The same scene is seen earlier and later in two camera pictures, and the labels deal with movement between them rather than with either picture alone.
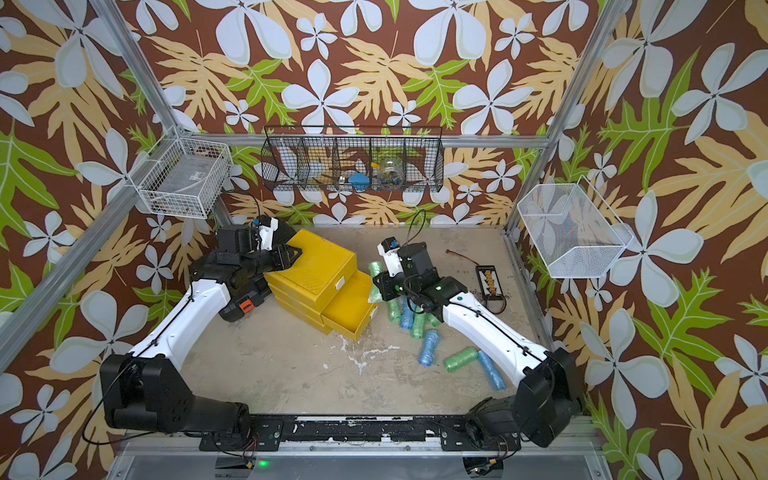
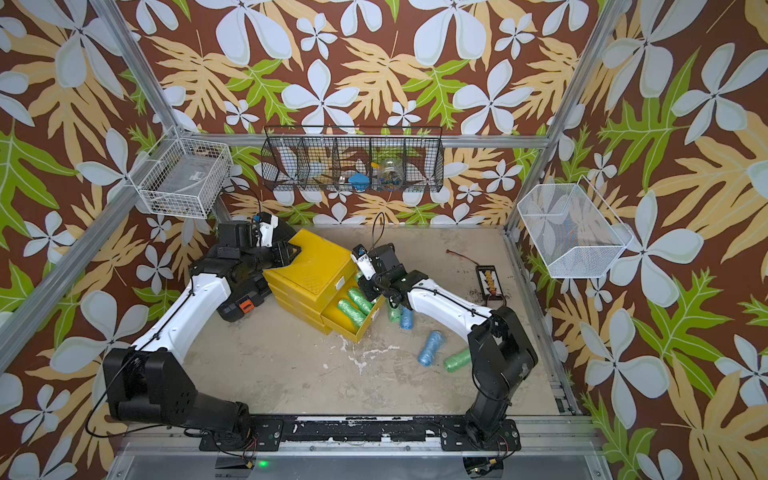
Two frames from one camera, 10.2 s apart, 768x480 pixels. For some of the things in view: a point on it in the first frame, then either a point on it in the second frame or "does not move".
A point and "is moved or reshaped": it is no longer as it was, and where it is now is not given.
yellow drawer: (351, 314) does not move
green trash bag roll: (419, 324) to (394, 314)
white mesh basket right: (573, 230) does not move
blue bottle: (432, 341) does not move
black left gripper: (282, 254) does not move
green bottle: (460, 358) does not move
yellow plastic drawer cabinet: (324, 288) does not move
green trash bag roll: (394, 310) to (356, 316)
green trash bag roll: (375, 268) is moved or reshaped
